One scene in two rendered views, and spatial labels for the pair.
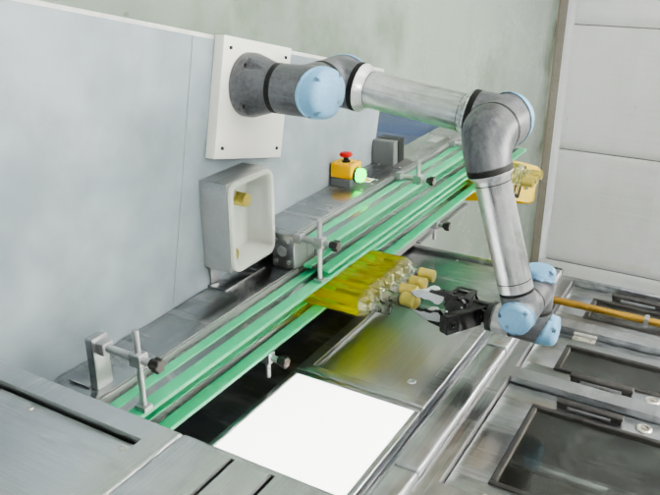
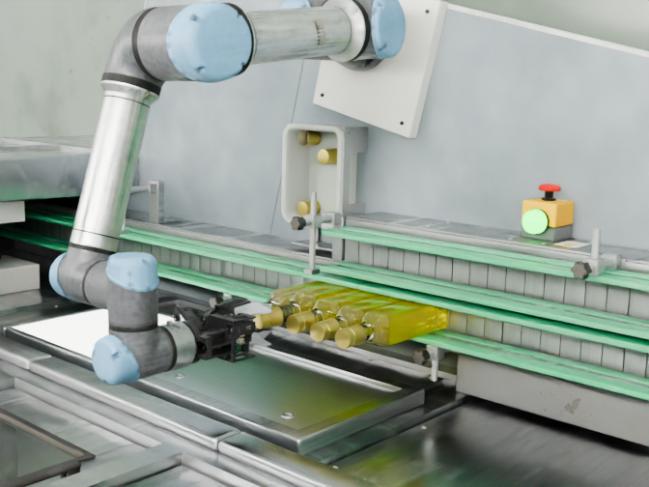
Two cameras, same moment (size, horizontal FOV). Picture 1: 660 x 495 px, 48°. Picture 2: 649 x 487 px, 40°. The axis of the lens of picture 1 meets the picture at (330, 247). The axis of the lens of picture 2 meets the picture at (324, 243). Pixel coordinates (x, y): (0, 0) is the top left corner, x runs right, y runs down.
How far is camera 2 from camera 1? 2.73 m
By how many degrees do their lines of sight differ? 96
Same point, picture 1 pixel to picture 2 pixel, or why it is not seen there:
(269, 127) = (392, 93)
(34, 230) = (182, 102)
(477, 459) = (33, 408)
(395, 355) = (246, 378)
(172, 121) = not seen: hidden behind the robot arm
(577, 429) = (14, 472)
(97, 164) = not seen: hidden behind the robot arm
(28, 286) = (174, 139)
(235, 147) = (339, 100)
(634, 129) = not seen: outside the picture
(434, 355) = (230, 395)
